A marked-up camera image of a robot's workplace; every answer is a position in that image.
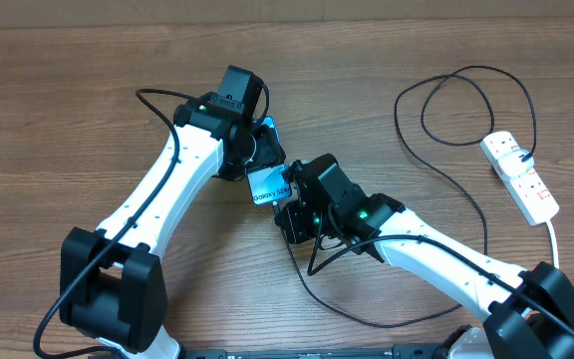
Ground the Samsung Galaxy smartphone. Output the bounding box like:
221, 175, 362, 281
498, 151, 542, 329
246, 117, 292, 205

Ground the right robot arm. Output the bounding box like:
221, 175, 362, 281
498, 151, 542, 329
275, 154, 574, 359

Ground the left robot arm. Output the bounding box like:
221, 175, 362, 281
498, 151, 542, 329
51, 66, 292, 358

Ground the white charger plug adapter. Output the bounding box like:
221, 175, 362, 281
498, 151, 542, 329
496, 149, 535, 180

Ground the white power strip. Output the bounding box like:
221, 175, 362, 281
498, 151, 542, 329
480, 131, 559, 225

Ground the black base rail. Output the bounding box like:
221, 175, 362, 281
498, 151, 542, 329
180, 343, 448, 359

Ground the white power strip cord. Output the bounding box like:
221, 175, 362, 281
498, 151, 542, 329
544, 219, 562, 270

